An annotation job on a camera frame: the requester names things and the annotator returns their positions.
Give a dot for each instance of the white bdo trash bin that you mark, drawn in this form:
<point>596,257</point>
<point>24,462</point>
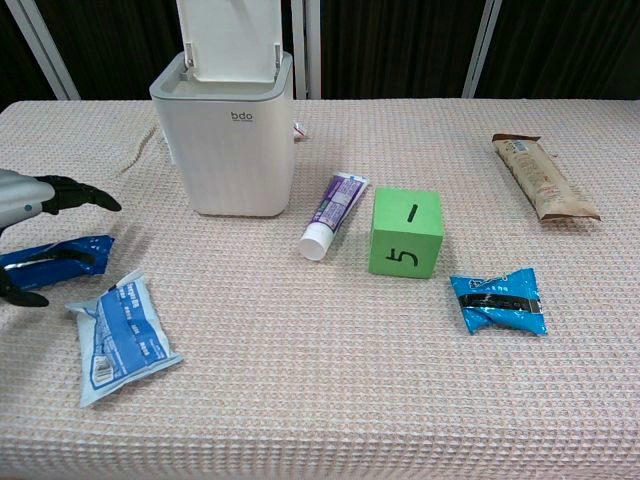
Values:
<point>225,130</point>

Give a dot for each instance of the purple white toothpaste tube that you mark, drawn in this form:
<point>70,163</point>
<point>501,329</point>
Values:
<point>332,210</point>

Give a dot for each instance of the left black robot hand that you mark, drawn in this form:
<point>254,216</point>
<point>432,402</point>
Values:
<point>30,197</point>

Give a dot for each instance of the green foam number cube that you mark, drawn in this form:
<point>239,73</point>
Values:
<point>405,235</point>

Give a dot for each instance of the white metal frame post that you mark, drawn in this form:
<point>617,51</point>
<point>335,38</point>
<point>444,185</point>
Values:
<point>305,47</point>
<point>481,47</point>
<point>45,47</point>

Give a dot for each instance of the brown long snack wrapper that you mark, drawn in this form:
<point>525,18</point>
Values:
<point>540,180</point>

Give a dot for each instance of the small white red wrapper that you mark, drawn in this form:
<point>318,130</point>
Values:
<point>301,132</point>

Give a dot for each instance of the dark blue foil wrapper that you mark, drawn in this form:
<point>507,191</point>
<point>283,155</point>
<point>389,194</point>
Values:
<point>50,270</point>

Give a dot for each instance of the white blue plastic pouch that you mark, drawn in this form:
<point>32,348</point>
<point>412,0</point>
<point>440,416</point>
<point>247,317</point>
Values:
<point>120,335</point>

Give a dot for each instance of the light blue snack packet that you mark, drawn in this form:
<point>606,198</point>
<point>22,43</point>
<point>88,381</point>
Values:
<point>500,305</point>

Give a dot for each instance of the beige waffle tablecloth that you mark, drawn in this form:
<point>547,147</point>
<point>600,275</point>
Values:
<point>320,350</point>

